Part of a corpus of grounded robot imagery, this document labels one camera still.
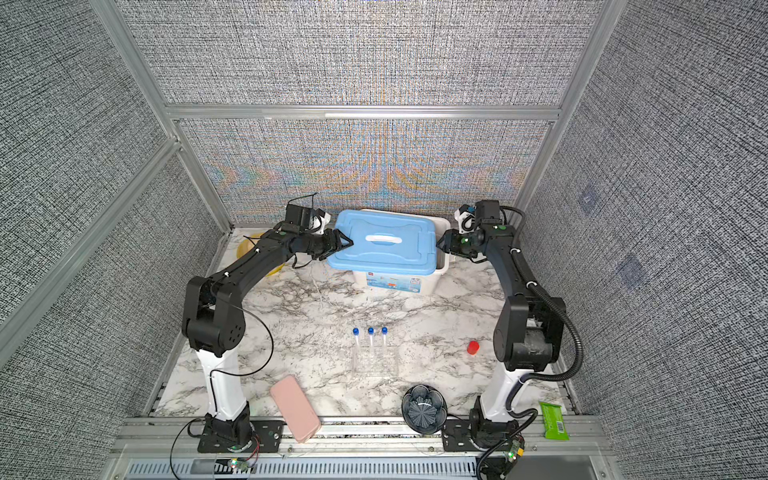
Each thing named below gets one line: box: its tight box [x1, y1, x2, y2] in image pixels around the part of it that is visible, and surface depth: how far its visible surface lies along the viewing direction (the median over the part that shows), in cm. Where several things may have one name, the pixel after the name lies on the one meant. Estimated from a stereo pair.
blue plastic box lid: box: [327, 210, 437, 276], surface depth 93 cm
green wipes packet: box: [539, 401, 570, 441], surface depth 76 cm
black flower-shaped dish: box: [401, 384, 448, 435], surface depth 77 cm
